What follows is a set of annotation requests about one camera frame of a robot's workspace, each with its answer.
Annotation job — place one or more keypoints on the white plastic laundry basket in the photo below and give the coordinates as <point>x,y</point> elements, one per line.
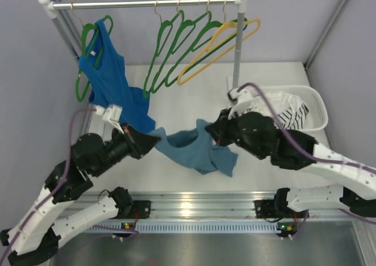
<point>317,118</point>

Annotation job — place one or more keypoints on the silver clothes rack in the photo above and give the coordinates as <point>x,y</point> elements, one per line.
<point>51,8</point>

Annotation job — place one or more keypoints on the green hanger with blue top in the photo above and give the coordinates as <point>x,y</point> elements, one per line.
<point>85,43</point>

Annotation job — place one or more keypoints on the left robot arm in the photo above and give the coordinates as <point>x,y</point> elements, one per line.
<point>41,233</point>

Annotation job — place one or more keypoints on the white clothes in basket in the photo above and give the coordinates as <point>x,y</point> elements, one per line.
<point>280,102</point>

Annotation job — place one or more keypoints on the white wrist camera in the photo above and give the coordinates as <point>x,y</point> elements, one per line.
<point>110,115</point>
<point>239,102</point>

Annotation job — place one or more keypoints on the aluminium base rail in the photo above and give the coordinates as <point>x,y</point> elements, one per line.
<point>198,213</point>

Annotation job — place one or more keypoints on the royal blue tank top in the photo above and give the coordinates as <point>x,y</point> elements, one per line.
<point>105,69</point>

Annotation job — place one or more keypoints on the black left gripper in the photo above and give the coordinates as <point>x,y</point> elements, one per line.
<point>132,144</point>

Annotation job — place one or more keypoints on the light blue tank top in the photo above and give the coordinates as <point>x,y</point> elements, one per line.
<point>195,149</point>

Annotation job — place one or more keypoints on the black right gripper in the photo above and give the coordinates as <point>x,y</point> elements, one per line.
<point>218,129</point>

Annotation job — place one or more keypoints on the yellow hanger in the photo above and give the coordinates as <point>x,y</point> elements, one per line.
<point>239,29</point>

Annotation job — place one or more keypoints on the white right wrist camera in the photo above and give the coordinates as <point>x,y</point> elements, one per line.
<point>239,102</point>

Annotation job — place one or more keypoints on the striped garment in basket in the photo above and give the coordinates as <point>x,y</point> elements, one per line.
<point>294,119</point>

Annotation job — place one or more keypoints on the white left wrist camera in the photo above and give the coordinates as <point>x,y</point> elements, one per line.
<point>110,115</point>

